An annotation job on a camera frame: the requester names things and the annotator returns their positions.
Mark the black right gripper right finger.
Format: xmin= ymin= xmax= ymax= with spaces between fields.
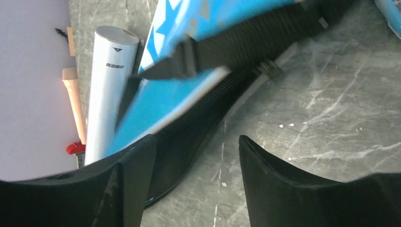
xmin=239 ymin=135 xmax=401 ymax=227

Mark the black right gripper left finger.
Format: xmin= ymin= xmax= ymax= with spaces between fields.
xmin=0 ymin=135 xmax=156 ymax=227

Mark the white shuttlecock tube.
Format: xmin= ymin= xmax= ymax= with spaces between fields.
xmin=85 ymin=26 xmax=139 ymax=165

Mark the blue racket carry bag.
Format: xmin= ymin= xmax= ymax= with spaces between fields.
xmin=105 ymin=0 xmax=355 ymax=207

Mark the blue badminton racket front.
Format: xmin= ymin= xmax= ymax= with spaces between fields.
xmin=375 ymin=0 xmax=401 ymax=39

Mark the red clamp knob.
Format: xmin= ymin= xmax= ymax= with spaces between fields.
xmin=66 ymin=142 xmax=86 ymax=155

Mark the beige toy microphone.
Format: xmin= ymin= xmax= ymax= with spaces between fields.
xmin=62 ymin=68 xmax=87 ymax=145

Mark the wooden handled tool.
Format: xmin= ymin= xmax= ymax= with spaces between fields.
xmin=55 ymin=26 xmax=76 ymax=57

